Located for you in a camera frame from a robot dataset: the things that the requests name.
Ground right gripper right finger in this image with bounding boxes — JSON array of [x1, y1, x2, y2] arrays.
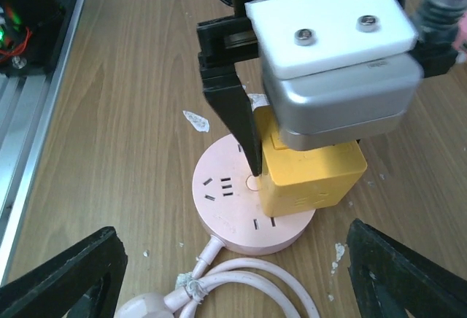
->
[[347, 219, 466, 317]]

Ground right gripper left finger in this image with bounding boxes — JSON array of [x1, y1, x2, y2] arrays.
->
[[1, 226, 128, 317]]

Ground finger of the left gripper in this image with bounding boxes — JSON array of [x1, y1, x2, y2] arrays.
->
[[202, 64, 262, 177]]

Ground round pink socket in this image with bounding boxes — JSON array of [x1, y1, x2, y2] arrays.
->
[[192, 134, 314, 256]]

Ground yellow cube socket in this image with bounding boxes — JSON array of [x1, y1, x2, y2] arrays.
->
[[254, 106, 367, 217]]

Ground pink coiled cable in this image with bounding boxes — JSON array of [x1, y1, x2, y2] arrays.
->
[[115, 236, 322, 318]]

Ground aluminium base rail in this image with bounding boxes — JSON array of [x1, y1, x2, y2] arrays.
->
[[1, 0, 85, 284]]

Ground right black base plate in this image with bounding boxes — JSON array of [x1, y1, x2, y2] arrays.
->
[[1, 0, 77, 77]]

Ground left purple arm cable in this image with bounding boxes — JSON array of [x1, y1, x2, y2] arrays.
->
[[412, 0, 467, 45]]

